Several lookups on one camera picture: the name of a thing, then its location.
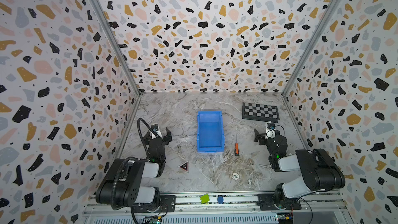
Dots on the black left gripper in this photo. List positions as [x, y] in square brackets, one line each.
[166, 139]

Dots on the orange black screwdriver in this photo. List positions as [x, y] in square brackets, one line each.
[236, 150]

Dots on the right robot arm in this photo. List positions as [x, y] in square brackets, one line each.
[318, 170]

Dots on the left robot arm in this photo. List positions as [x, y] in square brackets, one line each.
[122, 187]

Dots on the blue plastic bin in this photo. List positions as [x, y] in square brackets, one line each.
[210, 134]

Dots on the black triangle marker sticker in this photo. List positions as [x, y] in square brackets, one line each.
[185, 166]

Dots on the black white checkerboard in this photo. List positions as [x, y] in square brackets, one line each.
[260, 112]

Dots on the green block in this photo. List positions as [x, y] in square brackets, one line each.
[204, 199]

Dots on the blue round cap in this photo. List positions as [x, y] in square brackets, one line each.
[220, 200]

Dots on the left corner aluminium profile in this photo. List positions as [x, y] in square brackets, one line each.
[114, 44]

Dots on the corner aluminium profile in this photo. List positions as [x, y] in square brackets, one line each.
[328, 14]
[114, 44]

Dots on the right corner aluminium profile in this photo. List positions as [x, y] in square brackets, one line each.
[328, 14]

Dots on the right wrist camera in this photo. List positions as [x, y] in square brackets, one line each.
[270, 128]

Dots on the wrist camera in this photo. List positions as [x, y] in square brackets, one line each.
[155, 128]
[270, 128]

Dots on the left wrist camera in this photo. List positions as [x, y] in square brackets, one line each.
[155, 128]

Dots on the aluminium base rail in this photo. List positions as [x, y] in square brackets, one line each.
[241, 207]

